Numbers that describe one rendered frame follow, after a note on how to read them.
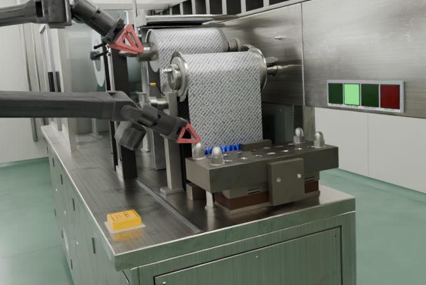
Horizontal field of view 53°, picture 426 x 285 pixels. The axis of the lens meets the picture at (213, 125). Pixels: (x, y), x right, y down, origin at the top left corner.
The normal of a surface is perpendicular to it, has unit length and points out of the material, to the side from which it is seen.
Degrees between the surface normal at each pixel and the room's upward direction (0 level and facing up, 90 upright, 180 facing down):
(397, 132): 90
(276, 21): 90
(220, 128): 90
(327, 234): 90
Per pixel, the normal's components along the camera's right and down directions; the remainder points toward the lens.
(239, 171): 0.42, 0.11
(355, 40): -0.90, 0.11
